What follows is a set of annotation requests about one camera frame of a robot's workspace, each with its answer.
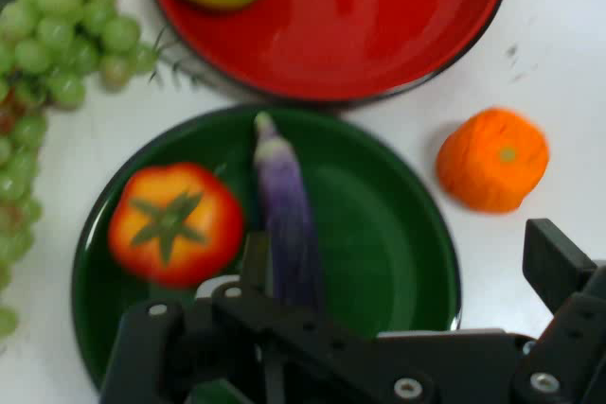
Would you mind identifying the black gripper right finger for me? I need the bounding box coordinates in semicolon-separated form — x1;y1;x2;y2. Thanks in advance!
513;218;606;404

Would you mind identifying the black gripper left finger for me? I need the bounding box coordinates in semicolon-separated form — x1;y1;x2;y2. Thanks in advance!
98;232;474;404

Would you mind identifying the purple toy eggplant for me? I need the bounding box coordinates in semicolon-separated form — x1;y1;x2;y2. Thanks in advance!
253;111;326;313

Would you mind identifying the orange toy tangerine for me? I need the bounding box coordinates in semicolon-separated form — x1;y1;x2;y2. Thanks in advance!
435;108;551;214

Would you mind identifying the dark green round plate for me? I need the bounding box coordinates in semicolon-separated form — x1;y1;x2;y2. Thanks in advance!
70;104;463;394

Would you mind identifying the red orange toy tomato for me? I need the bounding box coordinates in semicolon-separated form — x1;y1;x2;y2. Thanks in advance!
107;162;245;288

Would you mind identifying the red round plate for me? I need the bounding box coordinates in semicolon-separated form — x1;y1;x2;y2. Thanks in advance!
144;0;512;105

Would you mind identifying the green toy grape bunch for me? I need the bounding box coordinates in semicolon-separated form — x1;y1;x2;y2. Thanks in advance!
0;0;160;342

